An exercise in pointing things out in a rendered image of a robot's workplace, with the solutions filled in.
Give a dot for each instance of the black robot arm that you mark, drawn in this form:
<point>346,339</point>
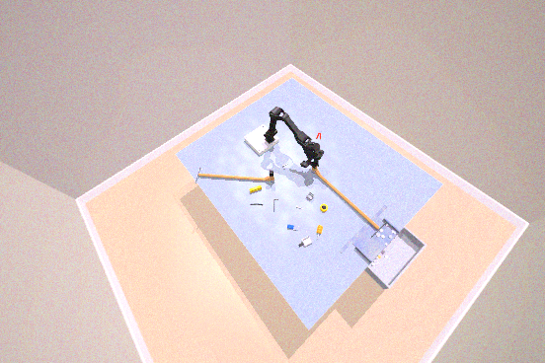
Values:
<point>299,135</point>

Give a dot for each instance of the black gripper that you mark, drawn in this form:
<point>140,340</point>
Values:
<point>305,164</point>

